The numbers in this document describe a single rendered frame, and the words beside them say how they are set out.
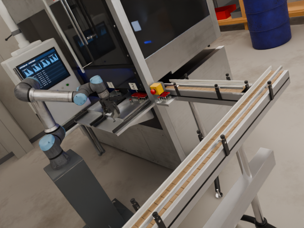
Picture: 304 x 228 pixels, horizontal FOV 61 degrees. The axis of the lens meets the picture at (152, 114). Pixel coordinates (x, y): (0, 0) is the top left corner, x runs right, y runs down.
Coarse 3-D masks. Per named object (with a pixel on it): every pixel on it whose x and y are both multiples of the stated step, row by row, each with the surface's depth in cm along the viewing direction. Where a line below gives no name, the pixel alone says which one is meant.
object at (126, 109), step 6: (126, 102) 218; (138, 102) 210; (144, 102) 198; (120, 108) 214; (126, 108) 209; (132, 108) 205; (138, 108) 195; (108, 114) 208; (120, 114) 203; (126, 114) 199; (120, 120) 191
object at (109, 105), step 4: (108, 96) 180; (100, 100) 179; (104, 100) 180; (108, 100) 182; (112, 100) 184; (104, 104) 182; (108, 104) 183; (112, 104) 183; (116, 104) 185; (104, 108) 183; (108, 108) 181; (112, 108) 184; (104, 112) 187; (108, 112) 183
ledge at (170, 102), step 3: (171, 96) 196; (174, 96) 194; (171, 99) 192; (174, 99) 191; (162, 102) 193; (165, 102) 192; (168, 102) 190; (171, 102) 189; (162, 105) 193; (165, 105) 191; (168, 105) 188
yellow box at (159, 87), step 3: (156, 81) 192; (153, 84) 189; (156, 84) 187; (159, 84) 185; (162, 84) 187; (150, 87) 189; (153, 87) 186; (156, 87) 184; (159, 87) 186; (162, 87) 188; (156, 90) 186; (159, 90) 186; (162, 90) 188; (156, 93) 188; (159, 93) 186
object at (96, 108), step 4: (112, 92) 248; (128, 92) 229; (124, 96) 227; (128, 96) 230; (116, 100) 232; (96, 104) 238; (100, 104) 239; (88, 108) 234; (92, 108) 236; (96, 108) 235; (100, 108) 231; (92, 112) 228; (96, 112) 221; (100, 112) 214
